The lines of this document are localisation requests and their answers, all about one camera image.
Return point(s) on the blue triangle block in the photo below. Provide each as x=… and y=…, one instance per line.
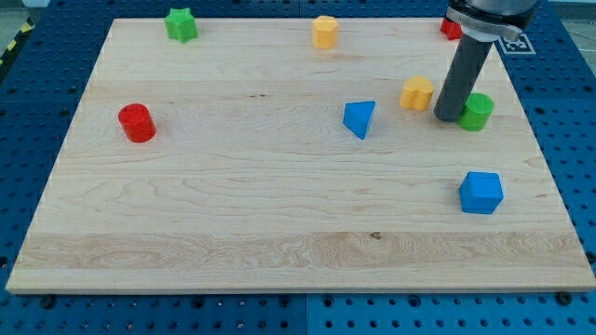
x=358, y=117

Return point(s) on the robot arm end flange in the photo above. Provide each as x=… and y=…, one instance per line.
x=488, y=20

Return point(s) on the wooden board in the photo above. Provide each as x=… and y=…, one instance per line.
x=253, y=184

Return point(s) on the yellow hexagon block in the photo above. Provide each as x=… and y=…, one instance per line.
x=325, y=32

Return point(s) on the yellow heart block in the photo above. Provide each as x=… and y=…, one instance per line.
x=416, y=93

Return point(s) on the red cylinder block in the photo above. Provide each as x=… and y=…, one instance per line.
x=137, y=123

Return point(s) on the blue cube block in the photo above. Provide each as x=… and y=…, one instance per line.
x=481, y=192

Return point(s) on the green star block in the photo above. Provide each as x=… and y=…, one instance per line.
x=181, y=25

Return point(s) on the green cylinder block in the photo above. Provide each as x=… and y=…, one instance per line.
x=476, y=113

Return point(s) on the red star block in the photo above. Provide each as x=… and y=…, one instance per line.
x=451, y=29

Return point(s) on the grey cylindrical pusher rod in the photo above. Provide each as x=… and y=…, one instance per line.
x=465, y=68

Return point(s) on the fiducial marker tag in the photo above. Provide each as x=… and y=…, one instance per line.
x=521, y=46

